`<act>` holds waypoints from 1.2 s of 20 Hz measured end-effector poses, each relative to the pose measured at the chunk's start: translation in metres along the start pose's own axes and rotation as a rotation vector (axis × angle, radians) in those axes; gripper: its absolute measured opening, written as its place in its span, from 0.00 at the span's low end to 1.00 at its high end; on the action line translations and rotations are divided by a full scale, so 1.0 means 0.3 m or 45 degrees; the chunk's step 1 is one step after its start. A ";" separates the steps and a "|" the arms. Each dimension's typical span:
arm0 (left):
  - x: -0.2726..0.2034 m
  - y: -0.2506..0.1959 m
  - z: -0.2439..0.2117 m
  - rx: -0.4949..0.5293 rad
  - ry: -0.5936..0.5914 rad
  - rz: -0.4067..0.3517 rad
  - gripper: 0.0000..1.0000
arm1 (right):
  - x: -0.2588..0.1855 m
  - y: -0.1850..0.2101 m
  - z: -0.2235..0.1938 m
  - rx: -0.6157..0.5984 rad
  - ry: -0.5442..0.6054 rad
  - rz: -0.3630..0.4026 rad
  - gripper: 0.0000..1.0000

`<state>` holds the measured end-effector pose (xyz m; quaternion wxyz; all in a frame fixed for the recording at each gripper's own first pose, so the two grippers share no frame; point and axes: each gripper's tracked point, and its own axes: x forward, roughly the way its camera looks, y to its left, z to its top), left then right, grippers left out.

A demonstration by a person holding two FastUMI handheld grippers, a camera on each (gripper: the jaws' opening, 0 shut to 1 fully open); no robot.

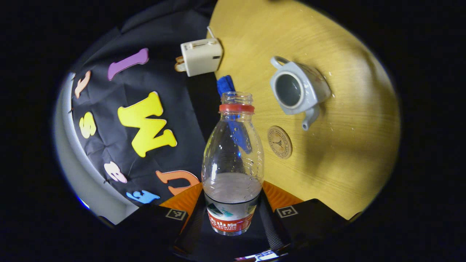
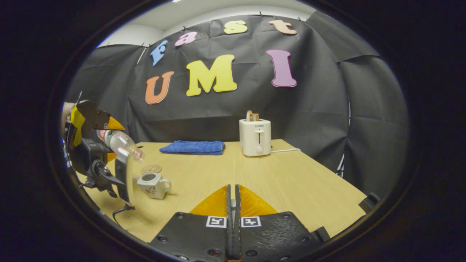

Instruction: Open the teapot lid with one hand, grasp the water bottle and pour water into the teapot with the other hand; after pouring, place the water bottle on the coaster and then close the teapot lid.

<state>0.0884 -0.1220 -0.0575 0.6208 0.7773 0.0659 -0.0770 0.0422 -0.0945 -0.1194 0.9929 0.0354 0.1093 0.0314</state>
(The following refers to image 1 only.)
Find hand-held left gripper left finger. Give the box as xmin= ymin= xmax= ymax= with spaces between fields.
xmin=116 ymin=182 xmax=204 ymax=255

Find blue towel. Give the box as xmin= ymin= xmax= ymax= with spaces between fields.
xmin=217 ymin=75 xmax=252 ymax=154

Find white toaster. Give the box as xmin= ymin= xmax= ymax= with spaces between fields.
xmin=180 ymin=37 xmax=223 ymax=77

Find white ceramic teacup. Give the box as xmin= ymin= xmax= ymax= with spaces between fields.
xmin=270 ymin=56 xmax=332 ymax=131

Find clear plastic water bottle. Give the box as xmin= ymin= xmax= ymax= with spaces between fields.
xmin=201 ymin=92 xmax=265 ymax=236

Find computer monitor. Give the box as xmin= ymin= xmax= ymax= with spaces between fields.
xmin=235 ymin=250 xmax=280 ymax=262

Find black backdrop cloth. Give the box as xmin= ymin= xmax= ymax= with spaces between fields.
xmin=67 ymin=0 xmax=222 ymax=219

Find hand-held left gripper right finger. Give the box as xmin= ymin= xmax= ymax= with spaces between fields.
xmin=260 ymin=181 xmax=350 ymax=252

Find round wooden coaster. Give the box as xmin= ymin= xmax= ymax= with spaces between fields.
xmin=267 ymin=126 xmax=293 ymax=160

